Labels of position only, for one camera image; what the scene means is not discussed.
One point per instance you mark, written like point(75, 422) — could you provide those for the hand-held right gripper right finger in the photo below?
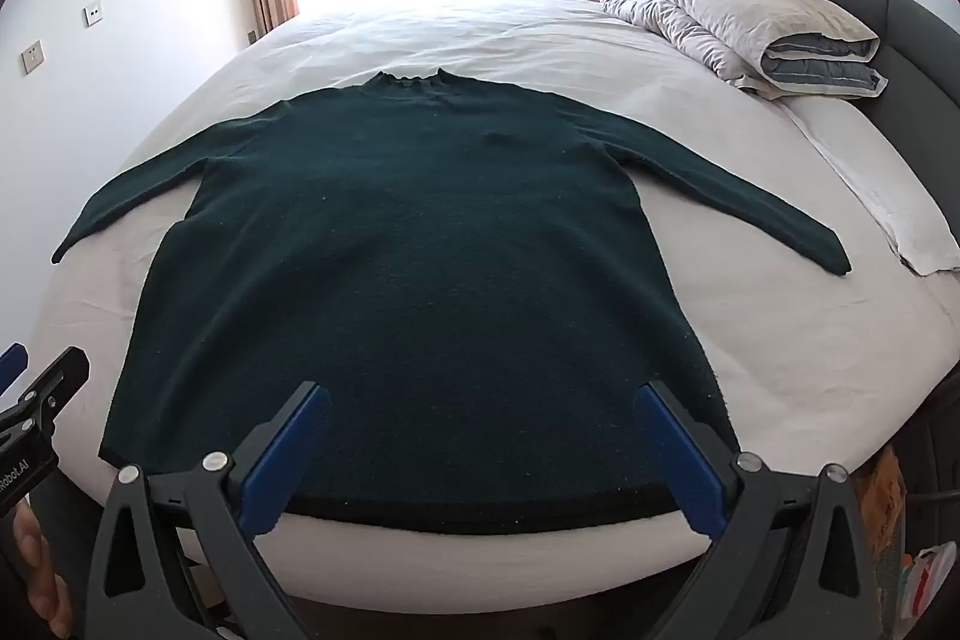
point(679, 460)

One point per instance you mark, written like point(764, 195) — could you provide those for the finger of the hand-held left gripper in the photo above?
point(56, 381)
point(11, 366)

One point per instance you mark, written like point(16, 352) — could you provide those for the bed with white sheet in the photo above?
point(487, 40)

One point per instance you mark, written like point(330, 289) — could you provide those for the folded grey duvet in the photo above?
point(720, 10)

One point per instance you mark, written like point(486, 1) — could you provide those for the person's left hand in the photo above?
point(34, 557)

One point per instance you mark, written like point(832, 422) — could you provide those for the dark green sweater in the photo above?
point(420, 250)

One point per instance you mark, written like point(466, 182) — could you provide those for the orange bag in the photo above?
point(885, 490)

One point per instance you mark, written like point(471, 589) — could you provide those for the white plastic bag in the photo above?
point(930, 587)

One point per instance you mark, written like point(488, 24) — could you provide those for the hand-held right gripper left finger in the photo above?
point(289, 460)

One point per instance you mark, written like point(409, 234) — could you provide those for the white wall socket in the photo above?
point(32, 57)
point(94, 13)

